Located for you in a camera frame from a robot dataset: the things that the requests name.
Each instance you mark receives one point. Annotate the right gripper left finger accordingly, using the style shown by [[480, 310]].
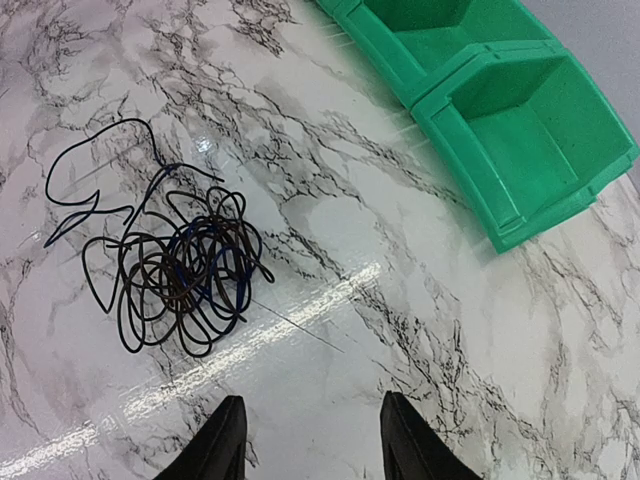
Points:
[[218, 449]]

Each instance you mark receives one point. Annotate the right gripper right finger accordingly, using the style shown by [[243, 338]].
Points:
[[411, 449]]

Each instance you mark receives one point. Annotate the right green storage bin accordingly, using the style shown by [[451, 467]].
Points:
[[528, 137]]

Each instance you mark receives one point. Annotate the green storage bin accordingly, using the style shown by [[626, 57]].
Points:
[[416, 45], [528, 137]]

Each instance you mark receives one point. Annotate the middle green storage bin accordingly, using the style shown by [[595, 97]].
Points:
[[416, 45]]

